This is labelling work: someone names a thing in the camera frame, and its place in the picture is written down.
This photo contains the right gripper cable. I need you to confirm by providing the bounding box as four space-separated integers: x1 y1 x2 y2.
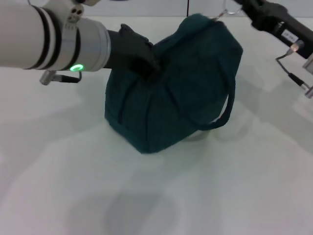
275 40 313 99

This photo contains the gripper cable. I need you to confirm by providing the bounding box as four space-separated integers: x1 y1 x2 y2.
40 70 83 86
275 40 313 99

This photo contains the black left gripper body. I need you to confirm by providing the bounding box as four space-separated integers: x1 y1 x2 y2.
107 23 162 83

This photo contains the dark teal insulated lunch bag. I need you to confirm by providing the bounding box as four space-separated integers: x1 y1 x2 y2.
104 1 245 155

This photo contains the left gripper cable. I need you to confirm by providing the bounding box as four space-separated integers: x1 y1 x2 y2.
40 70 83 86

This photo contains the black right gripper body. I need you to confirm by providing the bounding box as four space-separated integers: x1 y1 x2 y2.
251 1 313 60

